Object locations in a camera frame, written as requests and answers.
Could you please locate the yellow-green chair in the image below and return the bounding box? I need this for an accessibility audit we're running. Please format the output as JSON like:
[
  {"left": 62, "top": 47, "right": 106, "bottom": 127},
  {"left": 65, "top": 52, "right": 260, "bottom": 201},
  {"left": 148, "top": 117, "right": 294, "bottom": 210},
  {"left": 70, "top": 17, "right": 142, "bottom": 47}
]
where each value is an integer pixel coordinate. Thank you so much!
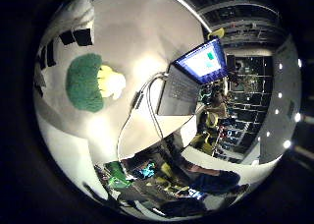
[
  {"left": 190, "top": 132, "right": 217, "bottom": 155},
  {"left": 159, "top": 161, "right": 175, "bottom": 180},
  {"left": 163, "top": 177, "right": 191, "bottom": 196}
]

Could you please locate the person in dark blue clothes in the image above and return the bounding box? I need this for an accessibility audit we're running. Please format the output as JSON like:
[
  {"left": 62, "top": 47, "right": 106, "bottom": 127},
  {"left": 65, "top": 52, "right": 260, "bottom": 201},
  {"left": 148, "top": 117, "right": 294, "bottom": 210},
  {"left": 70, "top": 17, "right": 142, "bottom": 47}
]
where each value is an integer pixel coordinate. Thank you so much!
[{"left": 182, "top": 162, "right": 250, "bottom": 199}]

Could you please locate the thin yellowish cable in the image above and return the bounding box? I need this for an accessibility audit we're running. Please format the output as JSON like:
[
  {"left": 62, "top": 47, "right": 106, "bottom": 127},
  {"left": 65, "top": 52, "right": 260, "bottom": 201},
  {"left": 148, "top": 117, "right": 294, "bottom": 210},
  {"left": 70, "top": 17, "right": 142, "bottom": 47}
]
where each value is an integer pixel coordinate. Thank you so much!
[{"left": 115, "top": 72, "right": 168, "bottom": 163}]

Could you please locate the dark storage shelving rack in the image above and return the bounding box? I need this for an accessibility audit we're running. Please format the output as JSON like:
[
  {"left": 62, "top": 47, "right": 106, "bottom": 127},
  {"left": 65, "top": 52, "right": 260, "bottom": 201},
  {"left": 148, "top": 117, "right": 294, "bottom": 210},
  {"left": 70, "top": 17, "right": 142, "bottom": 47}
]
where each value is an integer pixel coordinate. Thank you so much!
[{"left": 213, "top": 54, "right": 275, "bottom": 156}]

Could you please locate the white cabinet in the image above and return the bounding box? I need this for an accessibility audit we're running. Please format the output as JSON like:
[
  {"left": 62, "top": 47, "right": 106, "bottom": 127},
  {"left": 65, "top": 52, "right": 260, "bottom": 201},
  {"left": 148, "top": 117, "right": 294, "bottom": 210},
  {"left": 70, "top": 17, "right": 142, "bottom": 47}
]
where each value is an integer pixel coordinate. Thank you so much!
[{"left": 178, "top": 115, "right": 199, "bottom": 150}]

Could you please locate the person wearing headphones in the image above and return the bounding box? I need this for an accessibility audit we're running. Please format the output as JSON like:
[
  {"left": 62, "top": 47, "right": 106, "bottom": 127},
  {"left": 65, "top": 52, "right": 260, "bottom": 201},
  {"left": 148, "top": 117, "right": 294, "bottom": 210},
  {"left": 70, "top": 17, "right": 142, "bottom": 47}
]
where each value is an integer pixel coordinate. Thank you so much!
[{"left": 203, "top": 85, "right": 229, "bottom": 121}]

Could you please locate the thin grey cable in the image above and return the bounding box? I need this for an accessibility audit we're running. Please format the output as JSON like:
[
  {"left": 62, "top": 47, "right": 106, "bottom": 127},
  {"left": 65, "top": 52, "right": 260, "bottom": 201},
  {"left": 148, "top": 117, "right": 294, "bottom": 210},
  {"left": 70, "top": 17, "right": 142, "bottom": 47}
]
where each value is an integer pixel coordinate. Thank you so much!
[{"left": 144, "top": 74, "right": 168, "bottom": 140}]

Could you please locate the small yellow object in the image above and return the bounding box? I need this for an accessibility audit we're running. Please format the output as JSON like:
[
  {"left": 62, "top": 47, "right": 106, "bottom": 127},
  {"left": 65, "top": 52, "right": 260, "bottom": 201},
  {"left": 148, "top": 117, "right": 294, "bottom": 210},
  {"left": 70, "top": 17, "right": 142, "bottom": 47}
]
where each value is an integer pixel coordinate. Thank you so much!
[{"left": 207, "top": 27, "right": 227, "bottom": 41}]

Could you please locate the black cable adapter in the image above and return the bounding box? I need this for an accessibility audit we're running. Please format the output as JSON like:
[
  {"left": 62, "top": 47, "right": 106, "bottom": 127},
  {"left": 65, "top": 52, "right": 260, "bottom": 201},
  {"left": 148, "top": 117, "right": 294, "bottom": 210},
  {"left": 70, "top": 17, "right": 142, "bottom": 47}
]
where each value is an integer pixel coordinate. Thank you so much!
[{"left": 130, "top": 89, "right": 145, "bottom": 111}]

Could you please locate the green bag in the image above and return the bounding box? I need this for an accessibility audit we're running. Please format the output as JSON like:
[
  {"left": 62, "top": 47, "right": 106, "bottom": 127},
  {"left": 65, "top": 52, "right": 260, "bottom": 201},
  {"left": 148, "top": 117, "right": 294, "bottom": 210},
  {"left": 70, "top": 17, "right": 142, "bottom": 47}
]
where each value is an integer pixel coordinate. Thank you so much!
[{"left": 104, "top": 161, "right": 132, "bottom": 190}]

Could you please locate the teal patterned item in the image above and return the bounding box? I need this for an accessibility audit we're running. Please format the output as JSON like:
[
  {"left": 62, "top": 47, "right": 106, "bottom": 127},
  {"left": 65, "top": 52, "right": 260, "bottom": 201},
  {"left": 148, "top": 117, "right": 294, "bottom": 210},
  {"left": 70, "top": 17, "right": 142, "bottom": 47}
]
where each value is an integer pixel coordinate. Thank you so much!
[{"left": 138, "top": 161, "right": 157, "bottom": 180}]

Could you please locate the open laptop computer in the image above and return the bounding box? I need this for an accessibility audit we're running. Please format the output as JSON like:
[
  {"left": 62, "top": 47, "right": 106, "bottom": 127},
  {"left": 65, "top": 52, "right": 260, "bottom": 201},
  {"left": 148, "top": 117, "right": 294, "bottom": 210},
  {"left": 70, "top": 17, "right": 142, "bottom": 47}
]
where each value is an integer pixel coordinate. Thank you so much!
[{"left": 156, "top": 36, "right": 229, "bottom": 117}]

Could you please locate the green broccoli plush toy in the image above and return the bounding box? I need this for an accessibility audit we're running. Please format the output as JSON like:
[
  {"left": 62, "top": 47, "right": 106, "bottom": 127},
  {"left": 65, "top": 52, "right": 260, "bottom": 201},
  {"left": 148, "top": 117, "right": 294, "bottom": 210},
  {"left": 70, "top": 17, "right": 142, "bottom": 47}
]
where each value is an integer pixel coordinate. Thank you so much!
[{"left": 65, "top": 52, "right": 128, "bottom": 114}]

